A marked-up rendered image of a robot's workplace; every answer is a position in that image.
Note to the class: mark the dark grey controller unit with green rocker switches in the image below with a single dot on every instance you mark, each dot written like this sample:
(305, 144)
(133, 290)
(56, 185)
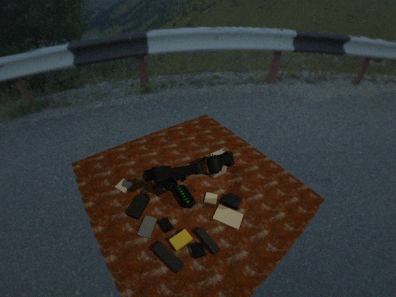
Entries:
(185, 196)

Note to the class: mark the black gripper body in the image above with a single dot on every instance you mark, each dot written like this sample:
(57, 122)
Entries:
(158, 188)

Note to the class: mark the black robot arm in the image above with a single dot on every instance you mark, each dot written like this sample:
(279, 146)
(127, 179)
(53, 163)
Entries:
(162, 173)

